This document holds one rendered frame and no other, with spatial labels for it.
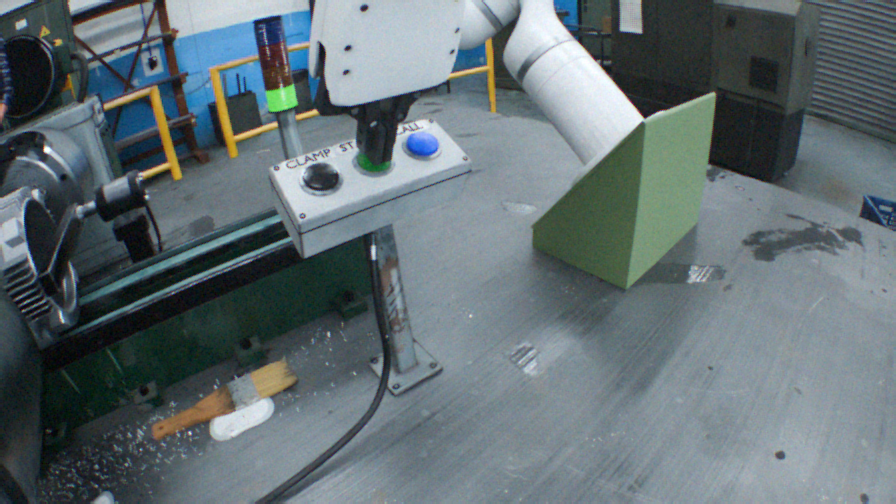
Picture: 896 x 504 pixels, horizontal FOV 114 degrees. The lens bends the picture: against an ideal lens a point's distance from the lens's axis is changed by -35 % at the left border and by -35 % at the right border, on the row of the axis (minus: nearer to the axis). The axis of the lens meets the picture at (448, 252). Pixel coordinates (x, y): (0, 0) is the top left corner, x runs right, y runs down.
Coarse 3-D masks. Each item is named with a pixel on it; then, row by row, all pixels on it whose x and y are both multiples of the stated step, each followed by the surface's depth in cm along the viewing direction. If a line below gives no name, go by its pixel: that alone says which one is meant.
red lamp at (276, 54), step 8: (264, 48) 74; (272, 48) 74; (280, 48) 75; (264, 56) 75; (272, 56) 75; (280, 56) 76; (288, 56) 78; (264, 64) 76; (272, 64) 76; (280, 64) 76
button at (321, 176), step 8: (312, 168) 36; (320, 168) 36; (328, 168) 36; (304, 176) 35; (312, 176) 35; (320, 176) 35; (328, 176) 35; (336, 176) 36; (312, 184) 35; (320, 184) 35; (328, 184) 35; (336, 184) 36
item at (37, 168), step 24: (0, 144) 46; (24, 144) 48; (48, 144) 53; (72, 144) 63; (0, 168) 46; (24, 168) 49; (48, 168) 52; (72, 168) 56; (0, 192) 47; (48, 192) 53; (72, 192) 57
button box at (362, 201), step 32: (416, 128) 42; (288, 160) 37; (320, 160) 37; (352, 160) 38; (416, 160) 40; (448, 160) 40; (288, 192) 35; (320, 192) 35; (352, 192) 36; (384, 192) 37; (416, 192) 39; (448, 192) 43; (288, 224) 37; (320, 224) 35; (352, 224) 37; (384, 224) 40
